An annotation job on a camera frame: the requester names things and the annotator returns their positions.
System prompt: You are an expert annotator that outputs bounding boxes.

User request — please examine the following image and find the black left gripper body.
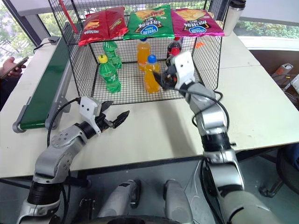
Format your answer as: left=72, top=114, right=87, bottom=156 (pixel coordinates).
left=94, top=112, right=115, bottom=134

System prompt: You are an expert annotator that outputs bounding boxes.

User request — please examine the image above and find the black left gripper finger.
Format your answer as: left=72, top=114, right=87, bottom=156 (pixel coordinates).
left=100, top=100, right=114, bottom=115
left=112, top=110, right=130, bottom=129

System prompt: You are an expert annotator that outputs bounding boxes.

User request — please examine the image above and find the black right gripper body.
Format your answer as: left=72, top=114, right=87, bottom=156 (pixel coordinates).
left=163, top=65, right=177, bottom=91

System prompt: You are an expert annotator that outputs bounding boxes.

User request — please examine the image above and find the orange soda bottle blue cap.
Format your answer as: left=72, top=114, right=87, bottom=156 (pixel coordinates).
left=136, top=38, right=151, bottom=72
left=144, top=55, right=162, bottom=94

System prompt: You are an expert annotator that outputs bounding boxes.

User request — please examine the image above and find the dark smartphone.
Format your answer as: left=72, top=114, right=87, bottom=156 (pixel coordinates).
left=0, top=56, right=30, bottom=79

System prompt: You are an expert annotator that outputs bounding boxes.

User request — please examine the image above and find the green conveyor belt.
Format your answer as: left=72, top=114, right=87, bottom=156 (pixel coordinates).
left=12, top=35, right=73, bottom=133

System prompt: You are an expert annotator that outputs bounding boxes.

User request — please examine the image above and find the bystander's bare hand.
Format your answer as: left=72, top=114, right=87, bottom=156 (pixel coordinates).
left=0, top=57, right=27, bottom=79

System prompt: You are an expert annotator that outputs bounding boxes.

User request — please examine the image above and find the cola bottle red cap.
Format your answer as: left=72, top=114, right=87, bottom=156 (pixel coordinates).
left=166, top=36, right=184, bottom=62

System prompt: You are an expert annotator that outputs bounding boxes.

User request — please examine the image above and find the green soda bottle yellow cap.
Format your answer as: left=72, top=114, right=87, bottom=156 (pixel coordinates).
left=97, top=54, right=122, bottom=93

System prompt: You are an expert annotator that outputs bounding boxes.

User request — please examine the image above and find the green chips bag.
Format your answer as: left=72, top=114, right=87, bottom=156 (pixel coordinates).
left=122, top=4, right=176, bottom=41

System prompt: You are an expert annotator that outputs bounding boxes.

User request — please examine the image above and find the magenta chips bag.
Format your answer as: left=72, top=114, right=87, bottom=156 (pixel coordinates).
left=171, top=7, right=226, bottom=38

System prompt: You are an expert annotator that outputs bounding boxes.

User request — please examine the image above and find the red chips bag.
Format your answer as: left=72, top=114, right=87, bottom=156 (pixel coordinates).
left=78, top=12, right=110, bottom=47
left=105, top=6, right=129, bottom=38

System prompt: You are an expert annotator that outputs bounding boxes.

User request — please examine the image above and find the grey robot left leg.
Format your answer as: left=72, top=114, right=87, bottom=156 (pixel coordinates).
left=96, top=179, right=142, bottom=220

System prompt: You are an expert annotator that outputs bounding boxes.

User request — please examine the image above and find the grey robot leg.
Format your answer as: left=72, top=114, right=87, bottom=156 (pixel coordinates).
left=96, top=179, right=142, bottom=220
left=163, top=179, right=195, bottom=224

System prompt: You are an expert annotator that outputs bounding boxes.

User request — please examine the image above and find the white steel tumbler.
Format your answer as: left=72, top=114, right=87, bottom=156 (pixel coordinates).
left=223, top=0, right=247, bottom=37

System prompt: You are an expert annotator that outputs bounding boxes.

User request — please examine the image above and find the red rod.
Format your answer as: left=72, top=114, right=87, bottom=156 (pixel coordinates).
left=58, top=0, right=79, bottom=34

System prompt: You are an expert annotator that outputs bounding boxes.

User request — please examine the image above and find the grey robot right leg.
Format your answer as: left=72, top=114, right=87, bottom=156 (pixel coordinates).
left=163, top=179, right=195, bottom=224

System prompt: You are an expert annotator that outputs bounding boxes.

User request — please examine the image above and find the white power strip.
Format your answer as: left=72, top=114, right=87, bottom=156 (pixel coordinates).
left=271, top=63, right=294, bottom=81

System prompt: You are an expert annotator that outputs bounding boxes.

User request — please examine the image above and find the black office chair base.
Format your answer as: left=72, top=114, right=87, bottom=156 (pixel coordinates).
left=258, top=144, right=299, bottom=199

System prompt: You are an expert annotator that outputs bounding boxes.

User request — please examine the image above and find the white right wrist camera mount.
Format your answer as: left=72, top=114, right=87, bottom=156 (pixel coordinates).
left=173, top=52, right=196, bottom=91

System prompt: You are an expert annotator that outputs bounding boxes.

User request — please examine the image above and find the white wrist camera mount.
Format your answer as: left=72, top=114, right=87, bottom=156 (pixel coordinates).
left=78, top=96, right=103, bottom=135
left=173, top=52, right=196, bottom=91

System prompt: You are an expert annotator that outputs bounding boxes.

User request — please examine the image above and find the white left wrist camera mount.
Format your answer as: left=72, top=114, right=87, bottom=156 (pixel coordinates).
left=78, top=96, right=103, bottom=135

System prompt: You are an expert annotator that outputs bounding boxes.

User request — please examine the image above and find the black wire mesh rack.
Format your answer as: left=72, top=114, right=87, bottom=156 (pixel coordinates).
left=48, top=0, right=222, bottom=105

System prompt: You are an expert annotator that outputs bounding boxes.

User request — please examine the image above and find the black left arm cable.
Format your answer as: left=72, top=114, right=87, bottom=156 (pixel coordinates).
left=46, top=97, right=82, bottom=150

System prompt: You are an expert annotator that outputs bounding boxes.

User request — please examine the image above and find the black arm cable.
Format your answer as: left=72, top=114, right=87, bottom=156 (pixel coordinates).
left=46, top=97, right=82, bottom=150
left=184, top=90, right=231, bottom=132

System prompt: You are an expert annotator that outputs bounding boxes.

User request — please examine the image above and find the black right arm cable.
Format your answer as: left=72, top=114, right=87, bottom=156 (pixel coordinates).
left=184, top=90, right=231, bottom=132

